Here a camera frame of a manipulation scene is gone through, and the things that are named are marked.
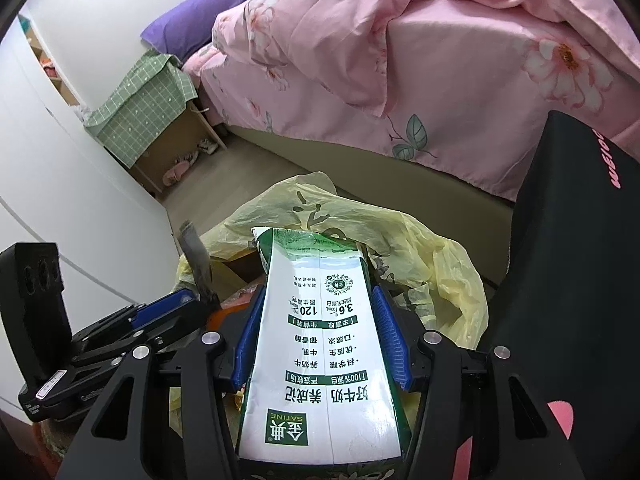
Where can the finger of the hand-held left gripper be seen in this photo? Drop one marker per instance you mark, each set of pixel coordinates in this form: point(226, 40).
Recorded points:
point(160, 337)
point(165, 305)

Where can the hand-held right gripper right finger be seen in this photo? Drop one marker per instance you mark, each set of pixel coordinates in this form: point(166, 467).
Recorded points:
point(392, 340)

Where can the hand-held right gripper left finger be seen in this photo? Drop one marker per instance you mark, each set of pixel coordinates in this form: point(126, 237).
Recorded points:
point(247, 340)

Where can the grey wrapper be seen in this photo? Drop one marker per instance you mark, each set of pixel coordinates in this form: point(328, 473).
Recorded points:
point(197, 260)

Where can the green white milk carton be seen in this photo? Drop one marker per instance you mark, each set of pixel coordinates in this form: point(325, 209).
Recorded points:
point(320, 350)

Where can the yellow plastic trash bag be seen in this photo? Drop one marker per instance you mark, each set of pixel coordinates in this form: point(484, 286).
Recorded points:
point(440, 270)

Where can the orange snack packet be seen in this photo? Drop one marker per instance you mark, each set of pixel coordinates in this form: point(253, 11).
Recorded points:
point(220, 317)

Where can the brown cardboard piece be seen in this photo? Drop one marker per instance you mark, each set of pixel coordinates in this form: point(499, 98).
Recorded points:
point(235, 270)

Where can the pink slippers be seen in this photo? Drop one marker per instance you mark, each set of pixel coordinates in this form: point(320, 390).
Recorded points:
point(175, 175)

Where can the white slippers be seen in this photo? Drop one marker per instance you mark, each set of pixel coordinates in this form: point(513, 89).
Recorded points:
point(207, 146)

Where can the black pink-print cloth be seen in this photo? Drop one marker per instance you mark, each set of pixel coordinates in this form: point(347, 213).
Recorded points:
point(550, 260)

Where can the wooden nightstand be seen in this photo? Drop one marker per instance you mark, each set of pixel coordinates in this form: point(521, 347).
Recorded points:
point(205, 125)

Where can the nightstand with green cloth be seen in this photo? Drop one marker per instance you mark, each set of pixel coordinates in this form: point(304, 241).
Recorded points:
point(135, 110)

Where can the pink floral duvet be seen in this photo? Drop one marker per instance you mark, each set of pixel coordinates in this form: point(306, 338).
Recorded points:
point(400, 60)

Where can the purple pillow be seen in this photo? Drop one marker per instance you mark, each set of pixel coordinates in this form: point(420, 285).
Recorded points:
point(200, 15)

